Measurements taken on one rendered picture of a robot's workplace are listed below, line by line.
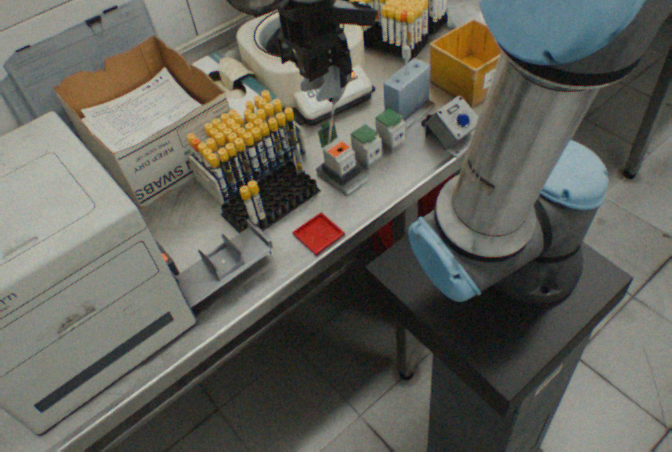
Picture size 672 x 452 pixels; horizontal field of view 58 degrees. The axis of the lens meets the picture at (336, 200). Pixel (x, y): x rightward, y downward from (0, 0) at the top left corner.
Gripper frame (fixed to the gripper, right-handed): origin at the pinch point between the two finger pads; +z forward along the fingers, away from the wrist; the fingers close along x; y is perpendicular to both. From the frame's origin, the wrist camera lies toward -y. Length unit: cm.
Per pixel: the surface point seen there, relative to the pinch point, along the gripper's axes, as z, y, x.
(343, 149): 12.9, -0.2, 0.4
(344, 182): 18.8, 1.9, 2.3
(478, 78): 13.2, -32.9, 5.3
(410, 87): 12.3, -20.9, -2.2
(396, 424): 108, 5, 17
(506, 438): 52, 7, 48
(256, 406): 108, 31, -16
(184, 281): 16.5, 36.5, 0.9
